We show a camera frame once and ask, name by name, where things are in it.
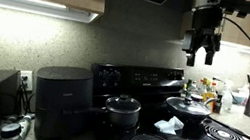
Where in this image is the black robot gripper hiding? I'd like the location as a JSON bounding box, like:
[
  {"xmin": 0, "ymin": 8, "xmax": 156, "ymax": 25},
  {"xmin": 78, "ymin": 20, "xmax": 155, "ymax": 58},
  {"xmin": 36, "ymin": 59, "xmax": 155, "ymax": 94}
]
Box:
[{"xmin": 182, "ymin": 6, "xmax": 223, "ymax": 67}]

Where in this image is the white tissue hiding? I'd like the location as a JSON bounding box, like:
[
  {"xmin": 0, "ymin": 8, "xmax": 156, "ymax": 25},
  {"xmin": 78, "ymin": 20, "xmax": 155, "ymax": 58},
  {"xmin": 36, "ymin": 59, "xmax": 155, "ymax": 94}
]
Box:
[{"xmin": 154, "ymin": 116, "xmax": 184, "ymax": 134}]

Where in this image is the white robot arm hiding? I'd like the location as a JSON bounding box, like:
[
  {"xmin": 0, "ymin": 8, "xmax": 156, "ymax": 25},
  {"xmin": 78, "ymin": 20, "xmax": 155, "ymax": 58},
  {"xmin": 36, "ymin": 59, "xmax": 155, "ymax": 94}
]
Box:
[{"xmin": 182, "ymin": 0, "xmax": 223, "ymax": 67}]

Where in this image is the black stove control panel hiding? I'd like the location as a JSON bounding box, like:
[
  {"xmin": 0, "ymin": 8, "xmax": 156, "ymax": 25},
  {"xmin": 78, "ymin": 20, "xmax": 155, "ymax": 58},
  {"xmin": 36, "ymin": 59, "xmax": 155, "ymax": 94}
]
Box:
[{"xmin": 91, "ymin": 63, "xmax": 185, "ymax": 96}]

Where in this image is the yellow oil bottle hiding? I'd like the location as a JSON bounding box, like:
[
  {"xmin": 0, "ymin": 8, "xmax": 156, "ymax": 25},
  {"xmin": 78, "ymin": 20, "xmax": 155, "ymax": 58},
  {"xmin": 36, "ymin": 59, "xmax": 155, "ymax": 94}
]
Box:
[{"xmin": 203, "ymin": 82, "xmax": 217, "ymax": 111}]

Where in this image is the black frying pan glass lid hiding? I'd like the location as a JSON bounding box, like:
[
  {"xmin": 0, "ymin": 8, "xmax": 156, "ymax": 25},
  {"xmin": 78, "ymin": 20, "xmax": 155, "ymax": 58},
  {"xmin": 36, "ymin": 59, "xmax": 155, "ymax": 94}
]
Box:
[{"xmin": 166, "ymin": 97, "xmax": 215, "ymax": 122}]

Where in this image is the dark small sauce bottle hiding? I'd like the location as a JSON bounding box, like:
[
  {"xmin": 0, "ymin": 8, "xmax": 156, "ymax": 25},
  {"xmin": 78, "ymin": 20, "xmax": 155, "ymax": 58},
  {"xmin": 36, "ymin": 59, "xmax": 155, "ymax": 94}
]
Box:
[{"xmin": 213, "ymin": 94, "xmax": 222, "ymax": 114}]

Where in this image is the clear spray bottle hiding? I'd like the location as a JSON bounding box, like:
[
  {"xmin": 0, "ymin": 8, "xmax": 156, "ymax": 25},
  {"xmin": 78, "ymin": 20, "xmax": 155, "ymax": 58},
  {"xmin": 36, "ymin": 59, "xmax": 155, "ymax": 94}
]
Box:
[{"xmin": 222, "ymin": 80, "xmax": 233, "ymax": 113}]

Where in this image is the black electric stove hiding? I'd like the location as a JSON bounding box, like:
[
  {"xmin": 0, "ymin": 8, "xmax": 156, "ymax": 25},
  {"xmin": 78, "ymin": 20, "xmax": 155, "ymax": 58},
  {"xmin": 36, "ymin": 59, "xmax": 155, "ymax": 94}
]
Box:
[{"xmin": 79, "ymin": 55, "xmax": 250, "ymax": 140}]

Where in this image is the small black saucepan with lid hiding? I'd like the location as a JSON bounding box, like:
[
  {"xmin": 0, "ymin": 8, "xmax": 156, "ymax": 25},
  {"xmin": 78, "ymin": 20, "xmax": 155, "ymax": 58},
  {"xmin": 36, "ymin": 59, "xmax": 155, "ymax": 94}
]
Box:
[{"xmin": 61, "ymin": 85, "xmax": 144, "ymax": 131}]

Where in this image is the black air fryer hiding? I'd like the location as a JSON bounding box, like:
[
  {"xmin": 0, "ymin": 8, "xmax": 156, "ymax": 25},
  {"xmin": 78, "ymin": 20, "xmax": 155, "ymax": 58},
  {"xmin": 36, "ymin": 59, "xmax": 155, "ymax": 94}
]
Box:
[{"xmin": 34, "ymin": 66, "xmax": 93, "ymax": 140}]

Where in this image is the black lid plastic bottle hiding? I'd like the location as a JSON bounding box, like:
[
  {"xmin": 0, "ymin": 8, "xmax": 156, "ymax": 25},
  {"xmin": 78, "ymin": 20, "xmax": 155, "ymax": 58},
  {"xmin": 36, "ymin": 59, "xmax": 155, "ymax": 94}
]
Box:
[{"xmin": 0, "ymin": 123, "xmax": 22, "ymax": 140}]

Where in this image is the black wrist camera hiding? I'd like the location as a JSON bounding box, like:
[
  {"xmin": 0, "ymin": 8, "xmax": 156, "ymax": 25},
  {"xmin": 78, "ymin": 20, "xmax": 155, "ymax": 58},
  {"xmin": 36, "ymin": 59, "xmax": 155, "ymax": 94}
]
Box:
[{"xmin": 219, "ymin": 0, "xmax": 250, "ymax": 18}]

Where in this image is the white wall outlet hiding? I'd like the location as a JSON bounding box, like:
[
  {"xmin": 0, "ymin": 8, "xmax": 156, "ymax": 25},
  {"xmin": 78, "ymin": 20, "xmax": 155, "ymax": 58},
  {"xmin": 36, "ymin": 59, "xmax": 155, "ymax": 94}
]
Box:
[{"xmin": 20, "ymin": 70, "xmax": 33, "ymax": 91}]

